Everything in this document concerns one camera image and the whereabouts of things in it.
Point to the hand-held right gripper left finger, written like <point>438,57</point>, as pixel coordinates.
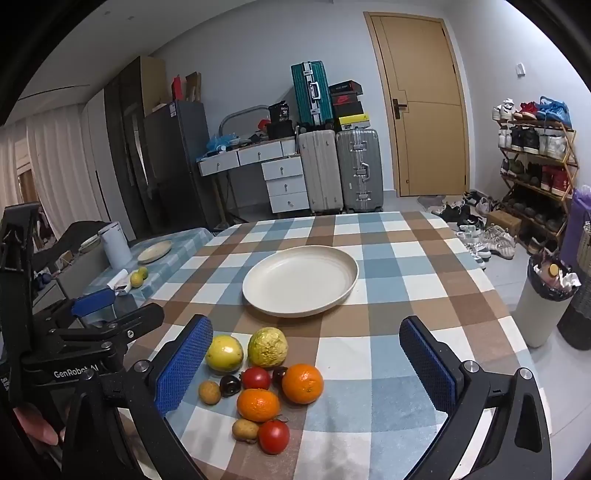
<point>182,369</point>

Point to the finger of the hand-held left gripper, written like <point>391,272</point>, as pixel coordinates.
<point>138,319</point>
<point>94,302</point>

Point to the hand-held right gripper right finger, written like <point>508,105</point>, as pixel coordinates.
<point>429,367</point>

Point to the small round brown fruit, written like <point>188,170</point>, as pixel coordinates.
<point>209,393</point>

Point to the smooth yellow-green guava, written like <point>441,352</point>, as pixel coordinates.
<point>225,353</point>

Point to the dark plum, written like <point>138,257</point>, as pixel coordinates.
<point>279,374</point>
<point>229,386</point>

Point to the red tomato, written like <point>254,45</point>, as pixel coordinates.
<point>273,437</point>
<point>256,378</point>

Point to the orange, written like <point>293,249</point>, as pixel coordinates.
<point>302,384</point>
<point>258,405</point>

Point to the brown kiwi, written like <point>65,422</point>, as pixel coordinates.
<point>245,429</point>

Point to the bumpy yellow-green guava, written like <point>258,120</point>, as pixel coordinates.
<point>268,347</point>

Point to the cream round plate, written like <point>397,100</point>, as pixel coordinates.
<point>300,281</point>

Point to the person's left hand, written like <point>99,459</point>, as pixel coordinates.
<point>36,427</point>

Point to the white device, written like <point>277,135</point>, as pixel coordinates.
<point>120,282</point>

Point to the yellow citrus fruit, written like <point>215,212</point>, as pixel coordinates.
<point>136,279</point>

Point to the white kettle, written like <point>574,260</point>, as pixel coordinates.
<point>115,247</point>

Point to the black chair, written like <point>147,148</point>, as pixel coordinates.
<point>78,235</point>

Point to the small cream plate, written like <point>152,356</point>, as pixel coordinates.
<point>154,252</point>

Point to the white trash bin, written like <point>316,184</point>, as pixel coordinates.
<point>540,318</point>

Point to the white curtain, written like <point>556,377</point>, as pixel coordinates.
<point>51,161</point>

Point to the pile of shoes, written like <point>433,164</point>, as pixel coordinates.
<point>489,240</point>

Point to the dark basket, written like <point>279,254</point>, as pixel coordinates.
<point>577,323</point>

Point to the brown cardboard box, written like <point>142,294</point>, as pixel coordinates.
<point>504,222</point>

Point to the grey door mat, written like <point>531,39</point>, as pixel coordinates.
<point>431,201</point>

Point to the dark wardrobe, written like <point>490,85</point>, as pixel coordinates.
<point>124,138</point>

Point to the grey fridge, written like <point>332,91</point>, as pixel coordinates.
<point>180,157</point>

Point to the blue plastic bag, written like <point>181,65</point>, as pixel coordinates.
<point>221,141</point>

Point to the white drawer cabinet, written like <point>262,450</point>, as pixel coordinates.
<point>286,187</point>

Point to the white desk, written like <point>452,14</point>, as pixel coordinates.
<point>251,154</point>

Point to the silver suitcase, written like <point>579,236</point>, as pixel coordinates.
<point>359,170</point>

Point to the beige suitcase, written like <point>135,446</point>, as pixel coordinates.
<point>321,173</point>

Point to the wooden door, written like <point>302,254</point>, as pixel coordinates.
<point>425,138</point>

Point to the red item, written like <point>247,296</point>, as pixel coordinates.
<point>263,123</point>

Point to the black bag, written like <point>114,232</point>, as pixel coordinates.
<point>280,130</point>

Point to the brown paper bags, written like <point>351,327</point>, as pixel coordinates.
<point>194,86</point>

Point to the rows of shoes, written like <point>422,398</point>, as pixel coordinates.
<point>531,138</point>

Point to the small black box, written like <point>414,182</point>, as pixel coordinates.
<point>280,112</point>

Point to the wooden shoe rack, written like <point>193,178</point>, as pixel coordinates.
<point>570,157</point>

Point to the yellow and black shoe box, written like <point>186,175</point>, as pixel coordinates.
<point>354,122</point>

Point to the teal suitcase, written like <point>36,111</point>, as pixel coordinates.
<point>304,97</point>

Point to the red shoe box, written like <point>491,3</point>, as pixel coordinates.
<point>346,99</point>

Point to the grey tube frame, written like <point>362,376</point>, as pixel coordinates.
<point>240,113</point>

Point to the white wall switch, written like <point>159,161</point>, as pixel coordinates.
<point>521,69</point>

